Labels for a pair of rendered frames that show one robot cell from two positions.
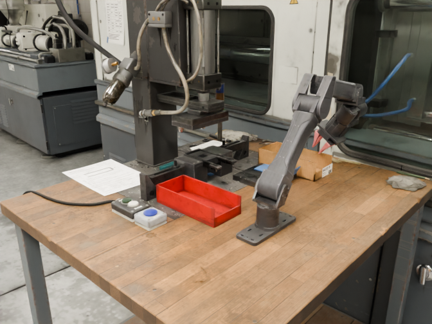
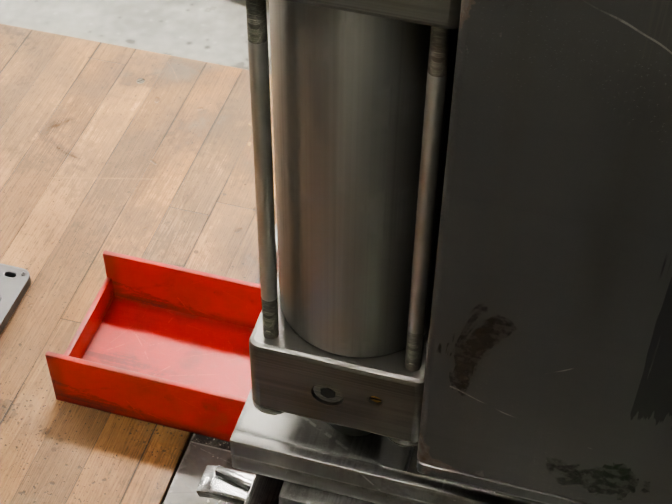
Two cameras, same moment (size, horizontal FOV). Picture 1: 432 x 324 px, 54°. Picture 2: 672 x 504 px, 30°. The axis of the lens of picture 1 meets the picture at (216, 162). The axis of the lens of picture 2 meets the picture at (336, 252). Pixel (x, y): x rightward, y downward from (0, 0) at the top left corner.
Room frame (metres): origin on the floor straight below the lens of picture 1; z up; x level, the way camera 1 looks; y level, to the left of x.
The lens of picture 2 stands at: (1.79, -0.16, 1.74)
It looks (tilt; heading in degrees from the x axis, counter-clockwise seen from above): 47 degrees down; 153
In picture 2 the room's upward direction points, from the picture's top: 1 degrees clockwise
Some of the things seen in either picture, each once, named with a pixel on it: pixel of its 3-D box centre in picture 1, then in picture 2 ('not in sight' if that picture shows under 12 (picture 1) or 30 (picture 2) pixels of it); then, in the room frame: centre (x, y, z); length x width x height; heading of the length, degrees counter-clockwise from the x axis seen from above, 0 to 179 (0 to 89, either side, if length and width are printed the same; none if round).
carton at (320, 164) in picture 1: (294, 161); not in sight; (1.51, -0.30, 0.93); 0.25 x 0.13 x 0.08; 47
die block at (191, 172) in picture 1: (204, 166); not in sight; (1.43, 0.04, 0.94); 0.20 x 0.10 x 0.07; 137
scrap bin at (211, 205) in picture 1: (197, 198); (220, 355); (1.17, 0.06, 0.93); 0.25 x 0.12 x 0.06; 47
